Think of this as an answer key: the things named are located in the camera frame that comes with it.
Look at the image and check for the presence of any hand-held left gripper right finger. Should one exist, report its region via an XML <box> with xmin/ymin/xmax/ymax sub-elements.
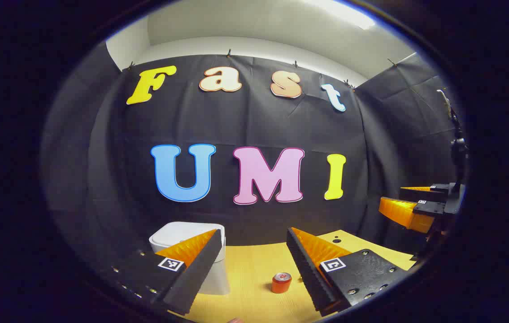
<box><xmin>286</xmin><ymin>227</ymin><xmax>417</xmax><ymax>317</ymax></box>

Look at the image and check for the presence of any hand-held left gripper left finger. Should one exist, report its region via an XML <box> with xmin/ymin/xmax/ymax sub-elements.
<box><xmin>109</xmin><ymin>229</ymin><xmax>222</xmax><ymax>316</ymax></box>

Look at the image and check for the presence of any red pop can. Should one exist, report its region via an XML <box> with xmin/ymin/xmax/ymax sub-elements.
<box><xmin>271</xmin><ymin>272</ymin><xmax>292</xmax><ymax>294</ymax></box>

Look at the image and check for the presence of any white desktop garbage bin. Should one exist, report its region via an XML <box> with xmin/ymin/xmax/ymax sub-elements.
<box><xmin>149</xmin><ymin>221</ymin><xmax>231</xmax><ymax>296</ymax></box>

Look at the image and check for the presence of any wooden desktop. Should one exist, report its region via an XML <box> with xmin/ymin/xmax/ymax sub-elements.
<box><xmin>169</xmin><ymin>230</ymin><xmax>417</xmax><ymax>323</ymax></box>

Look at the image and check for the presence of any black backdrop cloth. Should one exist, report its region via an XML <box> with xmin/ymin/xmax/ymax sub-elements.
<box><xmin>39</xmin><ymin>43</ymin><xmax>465</xmax><ymax>288</ymax></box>

